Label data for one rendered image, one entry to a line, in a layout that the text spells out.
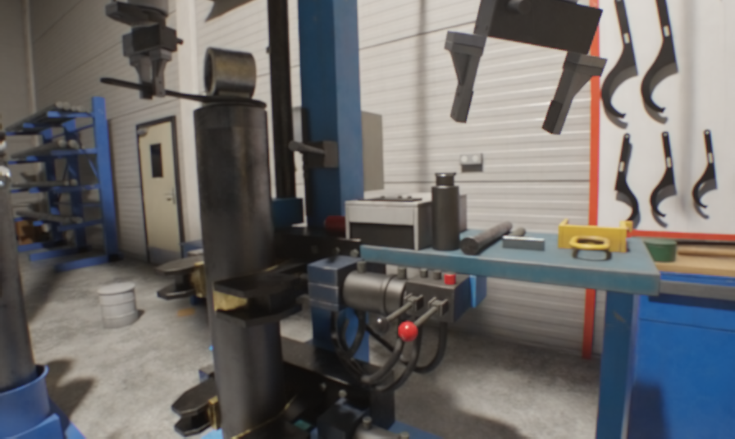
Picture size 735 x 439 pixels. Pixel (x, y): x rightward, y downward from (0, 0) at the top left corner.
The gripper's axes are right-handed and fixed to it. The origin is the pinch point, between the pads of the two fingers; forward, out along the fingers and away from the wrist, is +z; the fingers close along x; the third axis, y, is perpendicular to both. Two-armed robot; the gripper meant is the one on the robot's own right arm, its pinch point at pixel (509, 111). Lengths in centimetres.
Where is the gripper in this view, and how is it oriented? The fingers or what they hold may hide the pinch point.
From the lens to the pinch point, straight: 51.4
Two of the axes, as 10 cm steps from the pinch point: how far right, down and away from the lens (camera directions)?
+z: -1.3, 8.7, 4.7
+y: 1.0, 4.9, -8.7
